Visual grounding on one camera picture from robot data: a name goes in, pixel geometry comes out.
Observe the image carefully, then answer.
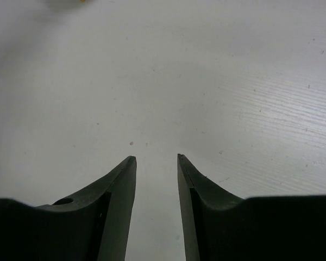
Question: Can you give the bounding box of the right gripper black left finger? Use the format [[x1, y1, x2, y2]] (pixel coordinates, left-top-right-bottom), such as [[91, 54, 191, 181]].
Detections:
[[0, 156, 137, 260]]

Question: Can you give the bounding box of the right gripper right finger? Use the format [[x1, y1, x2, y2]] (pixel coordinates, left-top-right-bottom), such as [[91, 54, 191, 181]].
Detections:
[[177, 154, 326, 260]]

